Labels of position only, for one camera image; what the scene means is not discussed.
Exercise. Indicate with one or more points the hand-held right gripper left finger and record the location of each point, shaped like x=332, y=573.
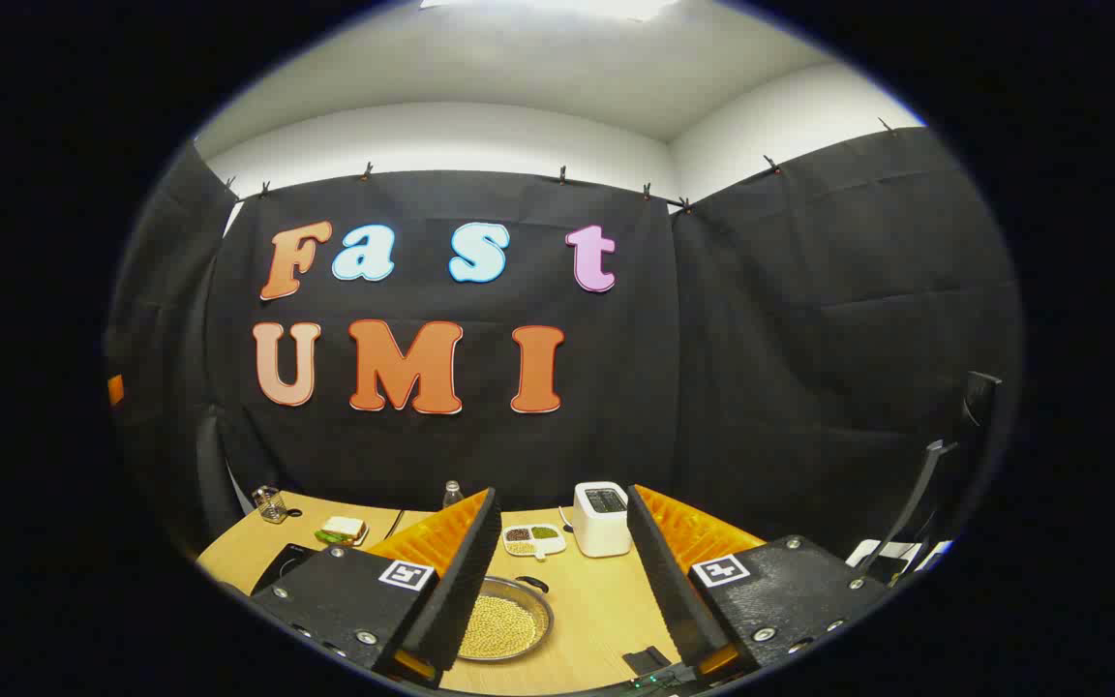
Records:
x=466, y=590

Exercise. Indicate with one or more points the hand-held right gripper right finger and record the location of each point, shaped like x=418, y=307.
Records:
x=664, y=590

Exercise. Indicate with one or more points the black induction cooktop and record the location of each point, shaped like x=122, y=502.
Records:
x=288, y=560

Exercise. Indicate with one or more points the pile of soybeans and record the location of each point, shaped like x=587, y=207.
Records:
x=499, y=627

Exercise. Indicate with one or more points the white divided dish of beans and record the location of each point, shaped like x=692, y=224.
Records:
x=533, y=539

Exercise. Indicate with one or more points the white toaster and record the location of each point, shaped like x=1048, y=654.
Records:
x=601, y=528

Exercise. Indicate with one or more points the clear plastic water bottle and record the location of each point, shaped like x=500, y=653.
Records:
x=452, y=497

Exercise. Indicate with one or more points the sandwich with lettuce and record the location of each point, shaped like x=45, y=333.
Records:
x=342, y=530

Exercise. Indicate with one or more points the black backdrop cloth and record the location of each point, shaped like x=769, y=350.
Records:
x=616, y=387

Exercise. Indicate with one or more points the row of black cloth clips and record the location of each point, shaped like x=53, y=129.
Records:
x=562, y=175

